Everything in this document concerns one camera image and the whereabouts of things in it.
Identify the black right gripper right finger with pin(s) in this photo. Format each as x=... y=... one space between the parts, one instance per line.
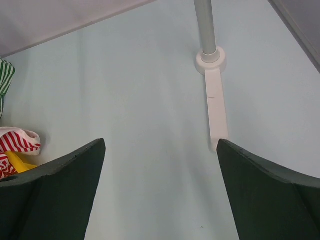
x=269 y=201

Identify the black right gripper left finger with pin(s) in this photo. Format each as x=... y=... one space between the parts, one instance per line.
x=53 y=201

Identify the red white striped tank top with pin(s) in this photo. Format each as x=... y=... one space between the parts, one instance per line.
x=13 y=139

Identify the green white striped tank top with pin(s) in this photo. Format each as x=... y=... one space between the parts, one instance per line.
x=7 y=71

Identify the yellow plastic basket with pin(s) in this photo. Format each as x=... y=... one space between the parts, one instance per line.
x=19 y=162

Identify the silver white clothes rack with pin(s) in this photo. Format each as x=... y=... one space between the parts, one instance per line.
x=211 y=62

